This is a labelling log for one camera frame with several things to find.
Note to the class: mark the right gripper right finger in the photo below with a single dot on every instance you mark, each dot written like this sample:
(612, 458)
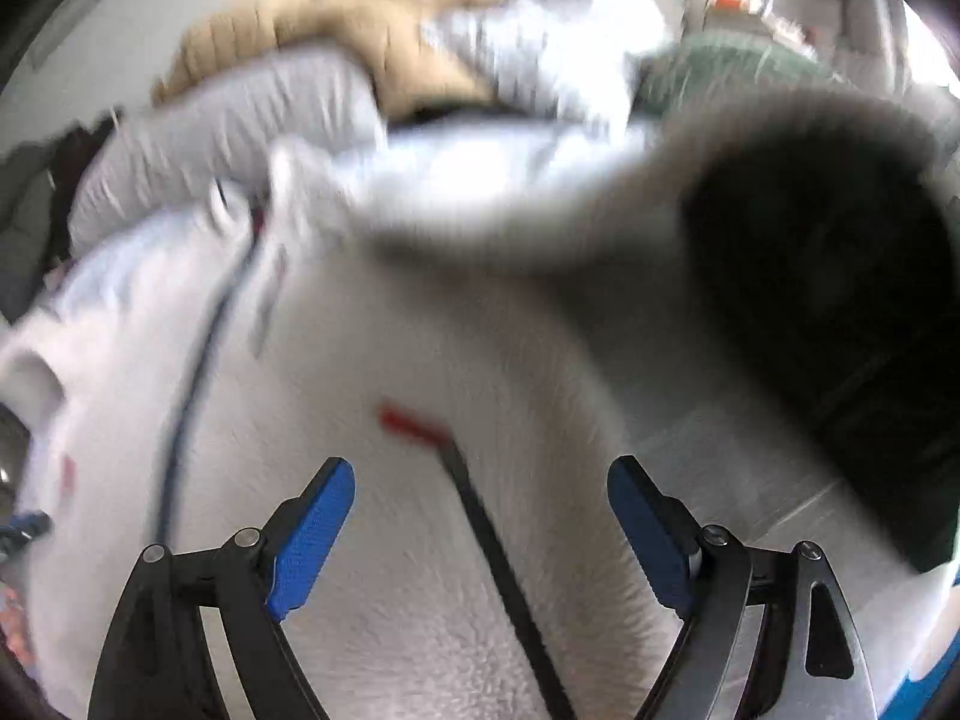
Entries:
(808, 661)

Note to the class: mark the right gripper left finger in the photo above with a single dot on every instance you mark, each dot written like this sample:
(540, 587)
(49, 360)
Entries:
(155, 661)

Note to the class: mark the white fleece jacket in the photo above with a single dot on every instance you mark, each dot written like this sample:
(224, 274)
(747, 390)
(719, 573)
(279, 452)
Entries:
(762, 309)

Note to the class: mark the grey pillow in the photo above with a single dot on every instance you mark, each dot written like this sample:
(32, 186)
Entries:
(222, 130)

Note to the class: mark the light blue checked duvet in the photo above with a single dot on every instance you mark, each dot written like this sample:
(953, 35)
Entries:
(473, 168)

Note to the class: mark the green coral pattern cushion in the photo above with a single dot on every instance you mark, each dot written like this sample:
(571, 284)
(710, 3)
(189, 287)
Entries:
(710, 64)

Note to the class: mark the white printed pillow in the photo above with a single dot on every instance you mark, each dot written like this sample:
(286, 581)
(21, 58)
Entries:
(573, 60)

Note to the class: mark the tan knitted blanket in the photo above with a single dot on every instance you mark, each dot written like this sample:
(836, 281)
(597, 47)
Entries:
(408, 74)

